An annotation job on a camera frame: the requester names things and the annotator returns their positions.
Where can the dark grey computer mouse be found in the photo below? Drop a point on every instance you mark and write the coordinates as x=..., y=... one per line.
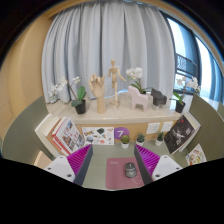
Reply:
x=130, y=170

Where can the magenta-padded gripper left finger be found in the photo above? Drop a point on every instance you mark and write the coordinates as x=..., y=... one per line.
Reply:
x=63, y=166

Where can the white card with drawings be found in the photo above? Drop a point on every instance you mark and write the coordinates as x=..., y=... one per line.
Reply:
x=97, y=136

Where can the black horse figure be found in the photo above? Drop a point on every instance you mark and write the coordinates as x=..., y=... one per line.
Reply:
x=158, y=98

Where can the pink horse figure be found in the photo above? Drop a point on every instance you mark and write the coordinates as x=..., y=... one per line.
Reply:
x=139, y=100

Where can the light grey curtain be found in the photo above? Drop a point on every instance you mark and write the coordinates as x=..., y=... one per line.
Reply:
x=100, y=40

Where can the dark-framed window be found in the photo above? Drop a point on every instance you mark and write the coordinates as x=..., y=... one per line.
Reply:
x=186, y=50

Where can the white orchid in black pot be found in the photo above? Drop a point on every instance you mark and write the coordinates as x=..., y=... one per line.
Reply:
x=180, y=106
x=80, y=107
x=135, y=72

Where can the small succulent in white pot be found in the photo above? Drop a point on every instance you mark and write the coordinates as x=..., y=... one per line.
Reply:
x=140, y=142
x=125, y=145
x=159, y=142

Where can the white sheet with colourful stickers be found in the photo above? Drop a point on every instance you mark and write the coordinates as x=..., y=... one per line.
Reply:
x=196, y=156

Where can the black book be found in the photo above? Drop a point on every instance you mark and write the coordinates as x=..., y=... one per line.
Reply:
x=178, y=135

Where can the wooden mannequin figure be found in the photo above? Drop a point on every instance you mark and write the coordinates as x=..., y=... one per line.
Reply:
x=114, y=78

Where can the beige card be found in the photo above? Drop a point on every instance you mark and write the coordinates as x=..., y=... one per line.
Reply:
x=41, y=160

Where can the pink mouse pad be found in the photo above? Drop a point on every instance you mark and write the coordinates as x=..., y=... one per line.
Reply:
x=115, y=173

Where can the white wall socket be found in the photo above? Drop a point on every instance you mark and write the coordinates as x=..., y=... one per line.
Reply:
x=167, y=126
x=153, y=128

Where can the red and white magazine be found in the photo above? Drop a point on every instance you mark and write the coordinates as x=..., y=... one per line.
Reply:
x=70, y=136

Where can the beige wooden ledge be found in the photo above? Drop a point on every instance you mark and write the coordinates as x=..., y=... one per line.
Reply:
x=116, y=116

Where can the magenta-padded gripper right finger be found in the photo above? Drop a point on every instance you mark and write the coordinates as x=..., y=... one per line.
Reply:
x=163, y=166

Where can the wooden hand model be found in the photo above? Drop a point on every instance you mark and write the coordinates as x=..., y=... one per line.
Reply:
x=98, y=90

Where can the purple round disc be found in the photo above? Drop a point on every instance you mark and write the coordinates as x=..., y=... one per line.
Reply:
x=121, y=131

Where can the green desk partition panel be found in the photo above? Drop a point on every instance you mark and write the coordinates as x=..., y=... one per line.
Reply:
x=210, y=126
x=20, y=133

